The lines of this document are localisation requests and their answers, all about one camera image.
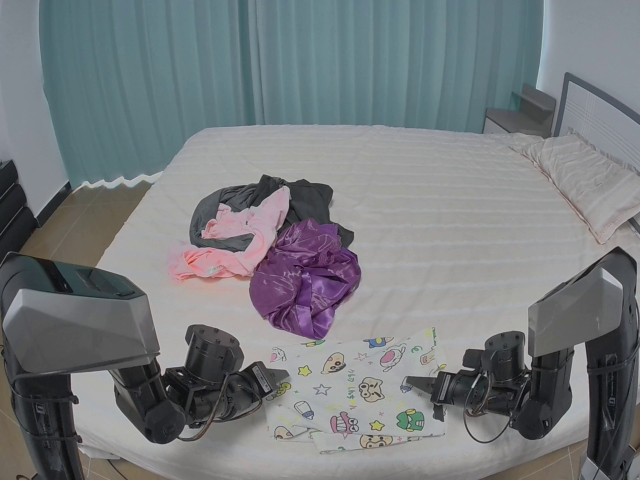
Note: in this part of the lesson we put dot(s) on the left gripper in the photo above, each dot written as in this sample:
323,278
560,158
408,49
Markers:
245,393

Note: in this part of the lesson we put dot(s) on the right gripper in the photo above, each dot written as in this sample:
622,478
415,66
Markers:
455,388

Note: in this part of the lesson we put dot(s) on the white printed pyjama garment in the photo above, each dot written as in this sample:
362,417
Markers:
350,393

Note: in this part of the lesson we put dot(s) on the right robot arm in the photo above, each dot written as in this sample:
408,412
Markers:
575,318

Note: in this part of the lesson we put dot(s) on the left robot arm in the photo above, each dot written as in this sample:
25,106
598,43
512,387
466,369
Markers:
75,328

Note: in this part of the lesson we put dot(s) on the bed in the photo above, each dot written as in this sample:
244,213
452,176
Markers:
425,193

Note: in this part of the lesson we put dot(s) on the purple satin garment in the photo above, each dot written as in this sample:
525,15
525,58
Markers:
300,278

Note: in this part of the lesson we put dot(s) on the pink garment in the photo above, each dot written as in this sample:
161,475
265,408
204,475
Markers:
260,223

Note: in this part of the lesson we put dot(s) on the dark grey garment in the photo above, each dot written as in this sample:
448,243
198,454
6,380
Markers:
310,198

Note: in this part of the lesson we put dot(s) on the pale pink pillow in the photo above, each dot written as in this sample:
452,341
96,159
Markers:
585,183

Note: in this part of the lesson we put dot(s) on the grey bedside table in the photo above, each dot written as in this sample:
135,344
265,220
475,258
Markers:
520,118

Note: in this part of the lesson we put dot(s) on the black chest of drawers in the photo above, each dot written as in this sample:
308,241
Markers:
12,208

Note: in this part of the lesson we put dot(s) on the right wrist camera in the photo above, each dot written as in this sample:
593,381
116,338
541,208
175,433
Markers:
473,359

